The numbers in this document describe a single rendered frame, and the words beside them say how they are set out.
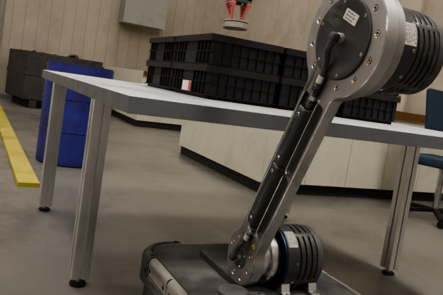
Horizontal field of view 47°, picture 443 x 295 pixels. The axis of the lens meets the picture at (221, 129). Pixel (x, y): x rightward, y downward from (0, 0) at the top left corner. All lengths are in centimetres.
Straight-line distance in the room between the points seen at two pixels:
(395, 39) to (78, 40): 867
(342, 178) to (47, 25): 642
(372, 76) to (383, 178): 363
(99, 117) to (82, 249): 45
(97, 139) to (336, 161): 277
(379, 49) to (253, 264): 60
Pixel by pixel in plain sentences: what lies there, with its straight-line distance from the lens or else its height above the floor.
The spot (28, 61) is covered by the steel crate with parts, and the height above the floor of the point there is 68.
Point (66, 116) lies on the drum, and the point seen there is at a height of 37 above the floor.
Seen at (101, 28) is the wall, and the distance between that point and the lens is 957.
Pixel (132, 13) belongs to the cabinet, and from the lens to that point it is 935.
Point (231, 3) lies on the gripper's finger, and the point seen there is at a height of 109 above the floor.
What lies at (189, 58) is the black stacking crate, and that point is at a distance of 200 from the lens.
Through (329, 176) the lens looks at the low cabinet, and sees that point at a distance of 422.
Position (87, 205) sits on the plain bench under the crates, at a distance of 180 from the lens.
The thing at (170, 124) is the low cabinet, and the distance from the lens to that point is 768.
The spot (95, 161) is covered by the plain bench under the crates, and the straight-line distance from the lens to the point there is 178.
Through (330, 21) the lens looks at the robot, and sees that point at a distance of 111.
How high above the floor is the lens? 75
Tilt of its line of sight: 5 degrees down
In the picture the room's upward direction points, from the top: 9 degrees clockwise
